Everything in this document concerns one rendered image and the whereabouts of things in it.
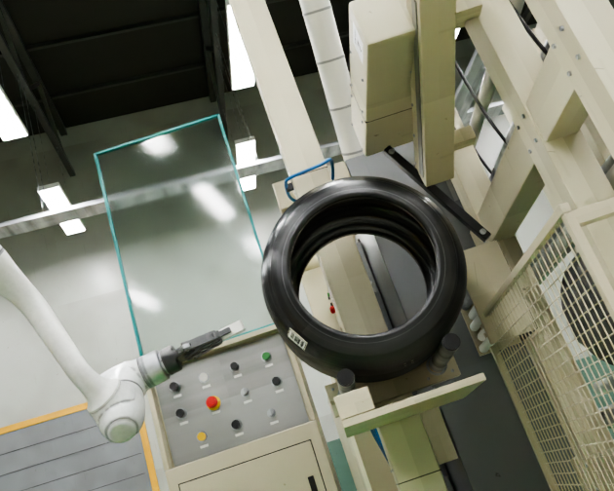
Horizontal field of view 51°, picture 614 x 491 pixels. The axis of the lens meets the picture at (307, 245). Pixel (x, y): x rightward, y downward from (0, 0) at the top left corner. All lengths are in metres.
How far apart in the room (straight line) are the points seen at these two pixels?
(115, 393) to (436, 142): 1.15
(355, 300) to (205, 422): 0.74
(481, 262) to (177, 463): 1.25
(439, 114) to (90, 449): 9.51
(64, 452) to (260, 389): 8.71
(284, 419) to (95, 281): 9.37
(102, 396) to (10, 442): 9.60
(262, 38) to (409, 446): 1.54
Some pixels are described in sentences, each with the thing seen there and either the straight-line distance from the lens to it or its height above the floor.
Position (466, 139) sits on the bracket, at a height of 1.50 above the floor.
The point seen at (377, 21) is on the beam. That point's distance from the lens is 1.78.
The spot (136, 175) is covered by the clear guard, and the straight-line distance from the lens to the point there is 2.78.
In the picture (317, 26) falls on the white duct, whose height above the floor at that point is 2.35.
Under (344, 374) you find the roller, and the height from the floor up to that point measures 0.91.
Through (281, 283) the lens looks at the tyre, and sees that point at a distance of 1.72.
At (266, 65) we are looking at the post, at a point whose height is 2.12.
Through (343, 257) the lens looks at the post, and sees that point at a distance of 2.12.
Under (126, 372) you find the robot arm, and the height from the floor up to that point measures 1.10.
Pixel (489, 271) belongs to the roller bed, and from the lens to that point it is 2.07.
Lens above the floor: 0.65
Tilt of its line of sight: 21 degrees up
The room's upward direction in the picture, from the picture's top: 19 degrees counter-clockwise
